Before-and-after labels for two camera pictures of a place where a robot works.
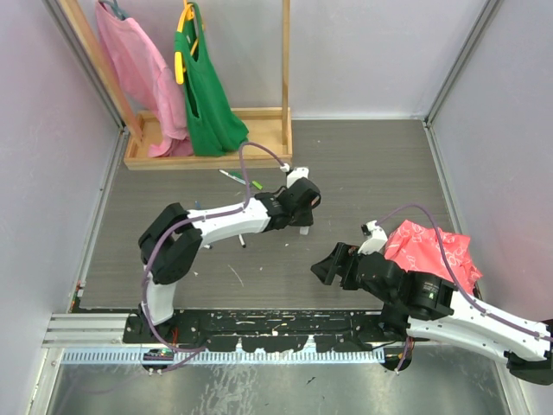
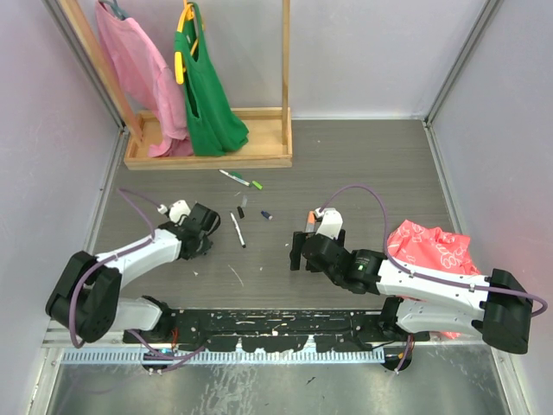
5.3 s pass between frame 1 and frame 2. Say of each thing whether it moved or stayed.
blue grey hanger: stayed
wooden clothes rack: stayed
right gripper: moved
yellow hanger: stayed
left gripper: moved
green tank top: stayed
